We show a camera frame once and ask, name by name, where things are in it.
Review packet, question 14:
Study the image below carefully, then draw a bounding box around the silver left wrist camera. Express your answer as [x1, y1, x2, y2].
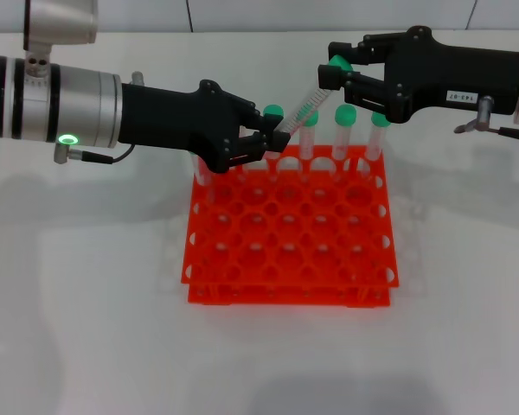
[22, 0, 99, 79]

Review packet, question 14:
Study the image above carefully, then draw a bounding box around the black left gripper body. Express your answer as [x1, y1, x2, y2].
[119, 79, 269, 175]

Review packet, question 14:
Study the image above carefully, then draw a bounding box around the clear test tube green cap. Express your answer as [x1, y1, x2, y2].
[262, 103, 285, 181]
[358, 112, 394, 178]
[298, 111, 320, 181]
[189, 150, 217, 207]
[331, 105, 358, 178]
[277, 54, 356, 136]

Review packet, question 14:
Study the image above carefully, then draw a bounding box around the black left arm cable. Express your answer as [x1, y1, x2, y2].
[54, 133, 138, 166]

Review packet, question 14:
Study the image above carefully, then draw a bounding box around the orange test tube rack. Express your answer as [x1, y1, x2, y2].
[180, 144, 402, 309]

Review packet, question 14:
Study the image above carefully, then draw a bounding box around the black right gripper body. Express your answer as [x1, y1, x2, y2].
[382, 25, 519, 125]

